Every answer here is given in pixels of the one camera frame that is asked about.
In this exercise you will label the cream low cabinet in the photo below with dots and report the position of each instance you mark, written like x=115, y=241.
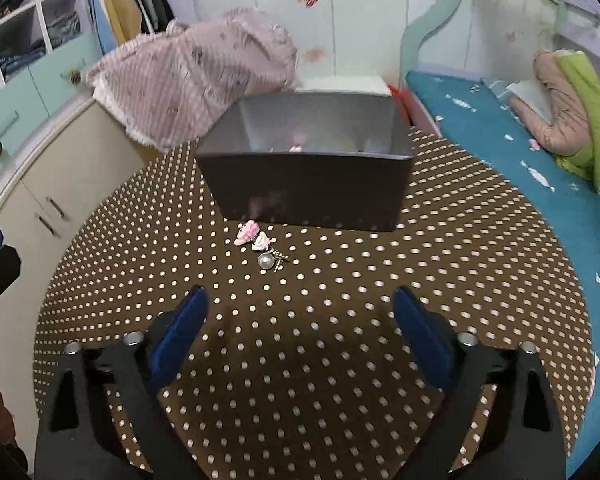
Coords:
x=79, y=159

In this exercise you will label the blue candy print mattress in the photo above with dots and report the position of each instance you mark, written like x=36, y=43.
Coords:
x=476, y=116

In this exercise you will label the hanging clothes row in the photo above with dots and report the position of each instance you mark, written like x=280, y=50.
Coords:
x=116, y=22

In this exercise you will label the brown polka dot tablecloth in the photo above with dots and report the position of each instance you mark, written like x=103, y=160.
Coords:
x=302, y=373

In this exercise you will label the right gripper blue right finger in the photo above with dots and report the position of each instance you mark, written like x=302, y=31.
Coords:
x=523, y=436

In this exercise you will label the dark brown jewelry box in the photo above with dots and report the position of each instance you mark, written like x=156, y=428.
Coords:
x=333, y=160

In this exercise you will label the white wardrobe doors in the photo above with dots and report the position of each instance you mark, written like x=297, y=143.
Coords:
x=343, y=38

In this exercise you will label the pearl earring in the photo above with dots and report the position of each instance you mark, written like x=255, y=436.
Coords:
x=271, y=260

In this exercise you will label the pink hair clips pile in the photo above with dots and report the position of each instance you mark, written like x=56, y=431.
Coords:
x=251, y=234

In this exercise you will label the white pillow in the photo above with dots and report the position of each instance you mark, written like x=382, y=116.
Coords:
x=534, y=95

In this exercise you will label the pink and green quilt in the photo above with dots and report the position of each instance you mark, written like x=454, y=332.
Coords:
x=572, y=86

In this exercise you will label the teal drawer unit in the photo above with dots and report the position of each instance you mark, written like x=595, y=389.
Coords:
x=41, y=90

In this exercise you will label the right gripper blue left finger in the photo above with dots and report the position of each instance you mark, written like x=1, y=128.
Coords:
x=76, y=437

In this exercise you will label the lilac cubby shelf unit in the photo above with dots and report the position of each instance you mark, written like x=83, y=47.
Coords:
x=31, y=29

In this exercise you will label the pink checkered blanket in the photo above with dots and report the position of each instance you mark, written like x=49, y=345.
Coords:
x=169, y=88

